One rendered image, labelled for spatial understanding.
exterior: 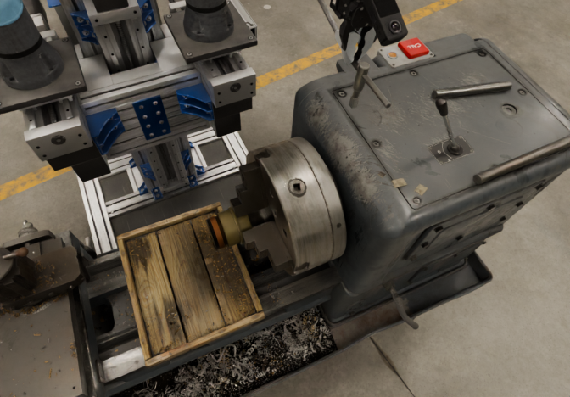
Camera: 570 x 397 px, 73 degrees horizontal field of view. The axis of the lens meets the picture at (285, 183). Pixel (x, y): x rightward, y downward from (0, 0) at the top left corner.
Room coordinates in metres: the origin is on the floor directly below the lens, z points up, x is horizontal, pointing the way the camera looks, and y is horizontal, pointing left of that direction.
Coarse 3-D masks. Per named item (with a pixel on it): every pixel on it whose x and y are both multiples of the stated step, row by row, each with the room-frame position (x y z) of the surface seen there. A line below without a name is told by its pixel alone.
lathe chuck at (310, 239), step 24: (288, 144) 0.55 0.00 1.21; (264, 168) 0.47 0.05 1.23; (288, 168) 0.47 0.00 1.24; (288, 192) 0.41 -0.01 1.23; (312, 192) 0.42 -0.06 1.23; (288, 216) 0.37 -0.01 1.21; (312, 216) 0.38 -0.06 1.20; (288, 240) 0.35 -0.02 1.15; (312, 240) 0.34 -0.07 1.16; (312, 264) 0.32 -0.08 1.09
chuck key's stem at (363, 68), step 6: (360, 66) 0.62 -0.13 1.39; (366, 66) 0.62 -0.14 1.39; (360, 72) 0.62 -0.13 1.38; (366, 72) 0.62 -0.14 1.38; (360, 78) 0.62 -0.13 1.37; (354, 84) 0.62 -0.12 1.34; (360, 84) 0.62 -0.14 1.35; (354, 90) 0.63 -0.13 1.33; (360, 90) 0.62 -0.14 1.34; (354, 96) 0.62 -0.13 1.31; (354, 102) 0.62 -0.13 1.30
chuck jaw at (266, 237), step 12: (252, 228) 0.39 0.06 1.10; (264, 228) 0.39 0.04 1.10; (276, 228) 0.39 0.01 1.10; (252, 240) 0.36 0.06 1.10; (264, 240) 0.36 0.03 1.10; (276, 240) 0.36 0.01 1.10; (264, 252) 0.34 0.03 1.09; (276, 252) 0.34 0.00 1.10; (288, 252) 0.34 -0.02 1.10; (276, 264) 0.31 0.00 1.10; (288, 264) 0.32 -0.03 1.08
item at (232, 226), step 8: (216, 216) 0.41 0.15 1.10; (224, 216) 0.40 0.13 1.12; (232, 216) 0.40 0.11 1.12; (240, 216) 0.41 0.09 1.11; (248, 216) 0.41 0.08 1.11; (208, 224) 0.38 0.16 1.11; (216, 224) 0.38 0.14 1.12; (224, 224) 0.38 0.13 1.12; (232, 224) 0.38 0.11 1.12; (240, 224) 0.39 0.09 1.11; (248, 224) 0.40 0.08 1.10; (216, 232) 0.36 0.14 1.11; (224, 232) 0.37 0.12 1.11; (232, 232) 0.37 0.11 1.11; (240, 232) 0.37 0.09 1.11; (216, 240) 0.35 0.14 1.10; (224, 240) 0.36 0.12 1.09; (232, 240) 0.36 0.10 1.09; (240, 240) 0.36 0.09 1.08; (216, 248) 0.34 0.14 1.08
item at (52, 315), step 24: (24, 240) 0.36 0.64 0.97; (48, 240) 0.37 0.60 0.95; (0, 312) 0.18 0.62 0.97; (48, 312) 0.19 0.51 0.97; (72, 312) 0.20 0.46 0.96; (0, 336) 0.13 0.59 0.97; (24, 336) 0.13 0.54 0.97; (48, 336) 0.14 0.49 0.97; (72, 336) 0.14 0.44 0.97; (0, 360) 0.08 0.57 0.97; (24, 360) 0.09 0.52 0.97; (48, 360) 0.09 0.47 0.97; (72, 360) 0.10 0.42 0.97; (0, 384) 0.04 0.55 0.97; (24, 384) 0.04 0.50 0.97; (48, 384) 0.05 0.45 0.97; (72, 384) 0.05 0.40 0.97
